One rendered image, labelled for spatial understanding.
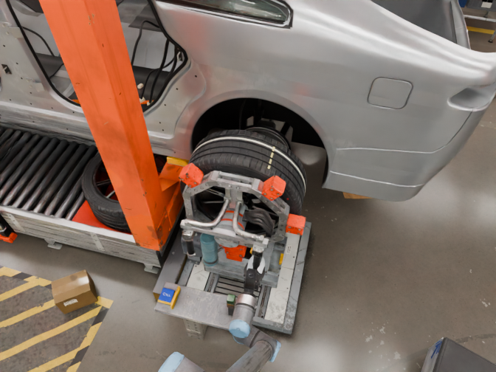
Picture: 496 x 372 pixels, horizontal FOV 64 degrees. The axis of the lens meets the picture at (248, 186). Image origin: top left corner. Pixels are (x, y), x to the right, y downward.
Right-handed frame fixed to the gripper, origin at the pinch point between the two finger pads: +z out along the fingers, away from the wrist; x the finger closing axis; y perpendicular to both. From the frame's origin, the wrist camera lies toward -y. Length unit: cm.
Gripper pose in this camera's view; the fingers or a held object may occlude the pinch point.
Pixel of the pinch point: (257, 257)
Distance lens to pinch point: 194.8
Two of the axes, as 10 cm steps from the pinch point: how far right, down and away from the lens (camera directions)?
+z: 2.4, -7.5, 6.1
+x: 9.7, 2.1, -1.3
